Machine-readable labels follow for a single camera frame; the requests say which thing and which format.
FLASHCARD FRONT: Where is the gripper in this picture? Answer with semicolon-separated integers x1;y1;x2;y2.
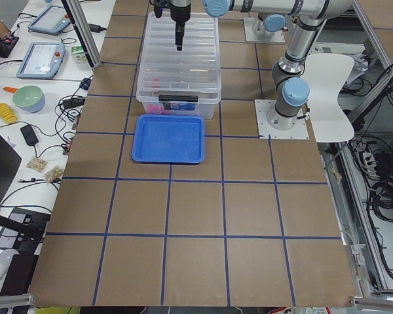
170;0;191;50

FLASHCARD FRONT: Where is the clear plastic box lid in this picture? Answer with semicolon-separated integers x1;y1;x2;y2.
136;12;222;103

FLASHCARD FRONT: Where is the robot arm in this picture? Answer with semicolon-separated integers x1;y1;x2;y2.
255;12;286;37
202;1;352;130

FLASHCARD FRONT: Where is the clear plastic storage box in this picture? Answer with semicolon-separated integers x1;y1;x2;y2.
136;12;222;120

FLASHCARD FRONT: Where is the red block lone near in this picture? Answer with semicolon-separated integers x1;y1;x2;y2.
151;78;160;90

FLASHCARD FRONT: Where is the red block cluster lower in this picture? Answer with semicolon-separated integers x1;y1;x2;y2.
145;104;171;114

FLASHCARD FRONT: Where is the green carton box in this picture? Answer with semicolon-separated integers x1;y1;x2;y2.
70;46;88;64

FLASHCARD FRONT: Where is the blue plastic tray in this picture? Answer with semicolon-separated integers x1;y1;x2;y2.
131;114;205;164

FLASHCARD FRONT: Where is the teach pendant far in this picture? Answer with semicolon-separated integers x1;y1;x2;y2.
28;5;71;35

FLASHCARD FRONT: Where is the teach pendant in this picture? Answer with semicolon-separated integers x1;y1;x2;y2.
28;5;71;35
16;42;66;79

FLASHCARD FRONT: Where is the teach pendant near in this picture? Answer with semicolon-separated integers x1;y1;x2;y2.
16;42;66;79

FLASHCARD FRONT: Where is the white plastic chair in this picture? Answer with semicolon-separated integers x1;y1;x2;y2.
302;53;354;143

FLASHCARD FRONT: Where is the green blue bowl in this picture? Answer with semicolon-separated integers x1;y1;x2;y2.
12;85;45;113

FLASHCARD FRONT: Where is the toy carrot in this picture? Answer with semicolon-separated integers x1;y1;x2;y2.
3;86;18;94

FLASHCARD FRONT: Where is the black power adapter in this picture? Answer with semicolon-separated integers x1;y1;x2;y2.
20;124;39;147

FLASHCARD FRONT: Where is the snack bag right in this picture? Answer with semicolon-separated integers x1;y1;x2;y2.
45;166;64;183

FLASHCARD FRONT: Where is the snack bag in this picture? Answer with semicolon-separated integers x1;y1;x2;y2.
27;157;48;173
45;166;64;183

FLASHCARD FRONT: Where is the yellow toy corn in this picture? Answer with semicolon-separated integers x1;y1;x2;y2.
0;103;18;124

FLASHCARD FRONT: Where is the snack bag left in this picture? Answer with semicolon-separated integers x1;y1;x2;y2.
27;157;48;173

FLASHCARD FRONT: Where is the black box latch handle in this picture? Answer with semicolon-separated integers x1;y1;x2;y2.
158;94;198;103

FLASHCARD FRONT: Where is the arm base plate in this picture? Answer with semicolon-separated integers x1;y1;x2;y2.
243;18;285;44
255;99;309;140

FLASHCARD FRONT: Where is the aluminium frame post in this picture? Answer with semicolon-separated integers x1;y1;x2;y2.
61;0;102;69

